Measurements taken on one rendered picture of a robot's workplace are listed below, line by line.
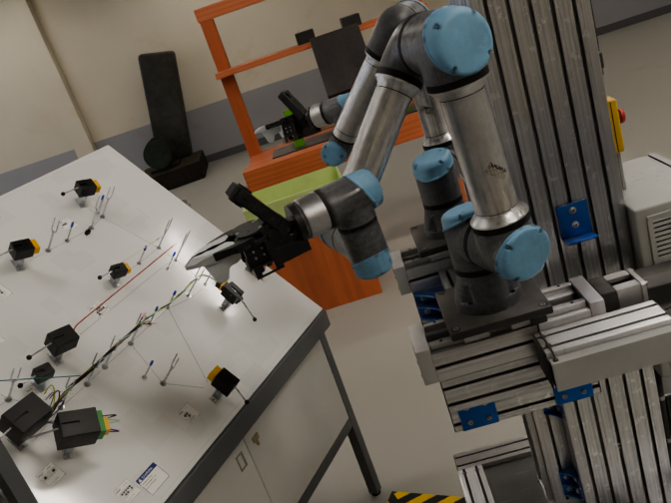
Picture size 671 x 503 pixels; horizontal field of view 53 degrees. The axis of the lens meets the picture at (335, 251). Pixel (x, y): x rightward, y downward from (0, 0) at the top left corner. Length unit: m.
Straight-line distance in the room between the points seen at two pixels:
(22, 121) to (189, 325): 10.31
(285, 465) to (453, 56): 1.54
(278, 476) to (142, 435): 0.55
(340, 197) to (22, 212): 1.39
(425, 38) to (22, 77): 11.18
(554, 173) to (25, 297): 1.48
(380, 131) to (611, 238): 0.69
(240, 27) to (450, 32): 10.08
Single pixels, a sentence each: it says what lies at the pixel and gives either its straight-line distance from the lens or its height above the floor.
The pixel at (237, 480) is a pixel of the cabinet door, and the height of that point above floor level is 0.68.
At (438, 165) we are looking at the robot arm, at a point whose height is 1.37.
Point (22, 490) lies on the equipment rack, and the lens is 1.57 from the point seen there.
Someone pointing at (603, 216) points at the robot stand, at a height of 1.22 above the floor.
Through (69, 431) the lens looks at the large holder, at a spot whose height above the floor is 1.17.
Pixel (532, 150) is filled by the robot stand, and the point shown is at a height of 1.43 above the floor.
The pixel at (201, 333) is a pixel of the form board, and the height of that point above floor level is 1.06.
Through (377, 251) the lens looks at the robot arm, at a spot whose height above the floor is 1.45.
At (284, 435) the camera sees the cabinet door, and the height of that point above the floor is 0.63.
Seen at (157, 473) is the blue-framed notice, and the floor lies 0.92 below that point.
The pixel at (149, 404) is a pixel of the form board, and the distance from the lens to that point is 1.99.
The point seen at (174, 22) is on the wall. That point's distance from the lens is 11.39.
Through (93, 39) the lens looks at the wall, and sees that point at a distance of 11.73.
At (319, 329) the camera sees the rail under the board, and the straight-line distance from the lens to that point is 2.43.
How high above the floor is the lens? 1.89
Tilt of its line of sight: 20 degrees down
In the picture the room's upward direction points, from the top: 19 degrees counter-clockwise
